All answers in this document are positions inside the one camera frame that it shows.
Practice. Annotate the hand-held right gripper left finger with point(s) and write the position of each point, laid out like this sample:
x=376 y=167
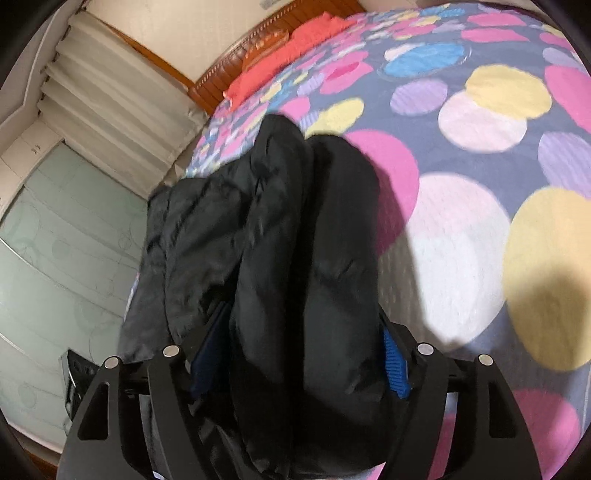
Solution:
x=210 y=355

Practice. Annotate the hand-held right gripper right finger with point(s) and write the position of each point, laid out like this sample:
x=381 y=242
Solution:
x=396 y=364

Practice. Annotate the black quilted jacket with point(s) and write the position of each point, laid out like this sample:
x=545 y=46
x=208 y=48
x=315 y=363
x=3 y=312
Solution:
x=295 y=258

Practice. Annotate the green glass wardrobe door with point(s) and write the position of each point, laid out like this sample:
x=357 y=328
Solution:
x=60 y=267

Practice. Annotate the polka dot bed blanket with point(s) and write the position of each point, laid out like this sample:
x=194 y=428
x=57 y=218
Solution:
x=461 y=184

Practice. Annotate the cream curtain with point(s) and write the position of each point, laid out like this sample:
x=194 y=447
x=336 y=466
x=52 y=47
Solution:
x=115 y=97

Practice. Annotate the wooden headboard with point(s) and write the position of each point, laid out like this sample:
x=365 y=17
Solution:
x=240 y=60

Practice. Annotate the red pillow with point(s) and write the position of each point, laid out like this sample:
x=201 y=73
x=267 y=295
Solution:
x=281 y=50

